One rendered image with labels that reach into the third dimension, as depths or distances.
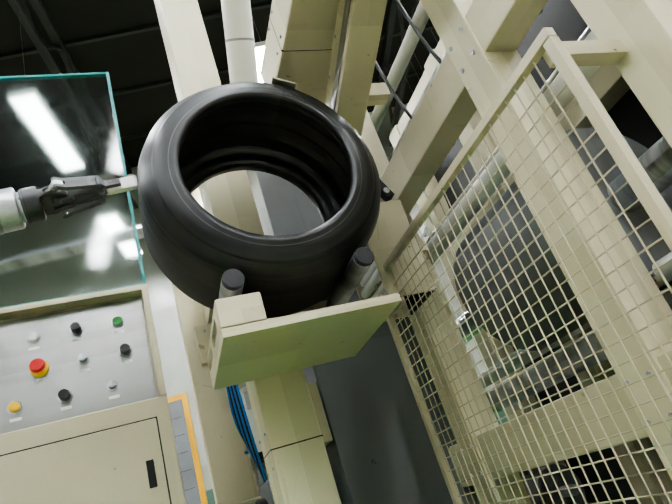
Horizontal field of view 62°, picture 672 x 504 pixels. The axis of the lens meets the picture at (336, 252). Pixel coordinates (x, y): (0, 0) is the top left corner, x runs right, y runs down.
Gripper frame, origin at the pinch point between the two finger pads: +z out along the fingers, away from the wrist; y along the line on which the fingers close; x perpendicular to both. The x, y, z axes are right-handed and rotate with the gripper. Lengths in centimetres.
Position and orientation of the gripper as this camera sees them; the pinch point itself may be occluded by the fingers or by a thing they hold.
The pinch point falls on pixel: (121, 185)
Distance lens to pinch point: 134.7
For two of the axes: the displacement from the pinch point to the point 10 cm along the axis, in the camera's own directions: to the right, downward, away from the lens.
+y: -2.4, 4.8, 8.5
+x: 4.2, 8.4, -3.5
